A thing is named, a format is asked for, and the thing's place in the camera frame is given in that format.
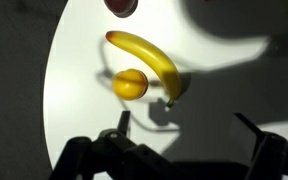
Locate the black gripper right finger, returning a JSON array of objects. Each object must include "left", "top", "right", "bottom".
[{"left": 228, "top": 112, "right": 268, "bottom": 166}]

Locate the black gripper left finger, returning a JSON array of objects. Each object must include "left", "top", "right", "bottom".
[{"left": 117, "top": 110, "right": 132, "bottom": 137}]

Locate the yellow round toy fruit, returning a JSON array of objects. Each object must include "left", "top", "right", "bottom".
[{"left": 112, "top": 68, "right": 149, "bottom": 101}]

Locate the yellow toy banana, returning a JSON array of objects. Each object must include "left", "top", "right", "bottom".
[{"left": 105, "top": 30, "right": 183, "bottom": 108}]

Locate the dark red toy apple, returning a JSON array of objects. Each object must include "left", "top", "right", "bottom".
[{"left": 103, "top": 0, "right": 139, "bottom": 18}]

